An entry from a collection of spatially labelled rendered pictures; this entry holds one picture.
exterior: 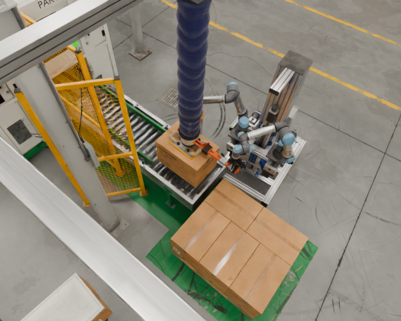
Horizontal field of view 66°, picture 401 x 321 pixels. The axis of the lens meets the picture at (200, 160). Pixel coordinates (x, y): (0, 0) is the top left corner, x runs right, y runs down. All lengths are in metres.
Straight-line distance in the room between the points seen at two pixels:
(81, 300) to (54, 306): 0.22
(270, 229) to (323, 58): 4.03
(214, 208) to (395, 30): 6.00
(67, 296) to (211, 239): 1.50
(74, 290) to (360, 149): 4.42
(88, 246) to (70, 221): 0.08
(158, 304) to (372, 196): 4.58
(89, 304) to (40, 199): 2.23
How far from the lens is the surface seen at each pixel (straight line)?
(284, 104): 3.24
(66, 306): 3.04
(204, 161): 3.31
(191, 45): 2.34
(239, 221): 3.63
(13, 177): 0.88
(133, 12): 5.71
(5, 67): 1.48
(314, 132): 5.33
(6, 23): 1.89
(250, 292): 3.45
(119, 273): 0.71
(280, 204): 4.46
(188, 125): 3.02
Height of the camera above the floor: 3.89
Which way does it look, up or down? 58 degrees down
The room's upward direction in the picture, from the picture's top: 6 degrees clockwise
